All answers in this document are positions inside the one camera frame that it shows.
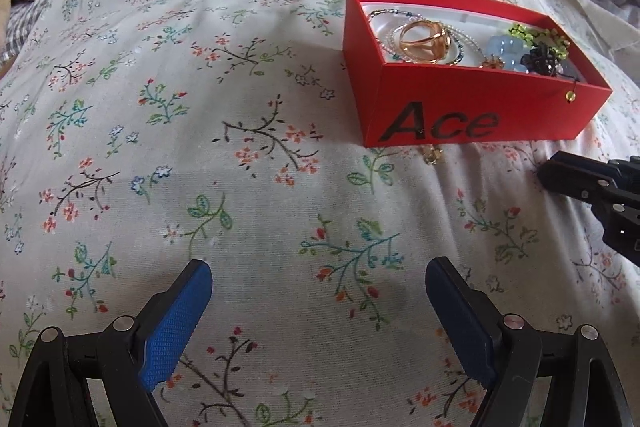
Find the red cardboard box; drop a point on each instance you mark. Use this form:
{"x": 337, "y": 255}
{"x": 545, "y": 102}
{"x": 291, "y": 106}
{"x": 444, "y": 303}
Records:
{"x": 450, "y": 107}

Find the floral blanket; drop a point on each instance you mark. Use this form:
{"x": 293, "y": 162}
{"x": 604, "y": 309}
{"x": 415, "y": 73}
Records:
{"x": 225, "y": 157}

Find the small gold earring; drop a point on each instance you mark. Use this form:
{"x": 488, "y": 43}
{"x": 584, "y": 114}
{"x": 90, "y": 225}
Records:
{"x": 433, "y": 155}

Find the black pendant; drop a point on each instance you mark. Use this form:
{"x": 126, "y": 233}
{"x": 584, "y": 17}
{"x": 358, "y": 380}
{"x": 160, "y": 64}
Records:
{"x": 542, "y": 59}

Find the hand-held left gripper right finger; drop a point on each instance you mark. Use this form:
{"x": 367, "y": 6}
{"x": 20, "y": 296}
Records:
{"x": 455, "y": 317}

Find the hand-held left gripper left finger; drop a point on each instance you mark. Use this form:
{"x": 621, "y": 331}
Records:
{"x": 175, "y": 322}

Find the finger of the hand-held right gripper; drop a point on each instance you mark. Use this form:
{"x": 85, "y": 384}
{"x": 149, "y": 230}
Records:
{"x": 570, "y": 174}

